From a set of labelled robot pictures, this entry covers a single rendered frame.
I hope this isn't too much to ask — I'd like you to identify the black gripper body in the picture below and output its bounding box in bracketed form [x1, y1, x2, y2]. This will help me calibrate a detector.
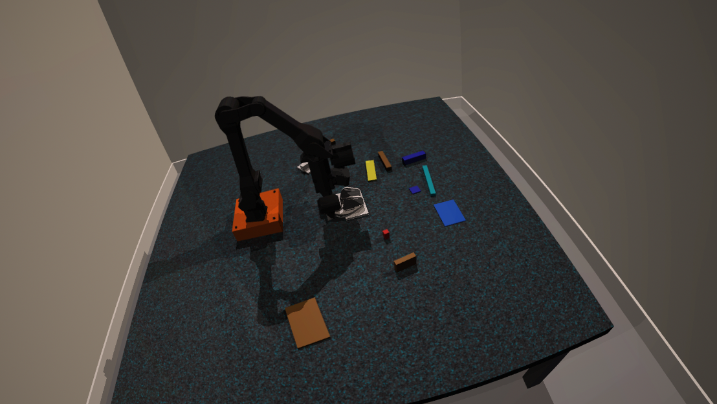
[311, 167, 341, 214]

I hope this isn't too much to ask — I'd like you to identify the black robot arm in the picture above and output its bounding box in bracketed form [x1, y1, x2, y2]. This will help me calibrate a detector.
[215, 96, 355, 222]

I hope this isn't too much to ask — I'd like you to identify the teal long thin bar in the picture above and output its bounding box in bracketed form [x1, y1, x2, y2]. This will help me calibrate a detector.
[423, 165, 436, 196]

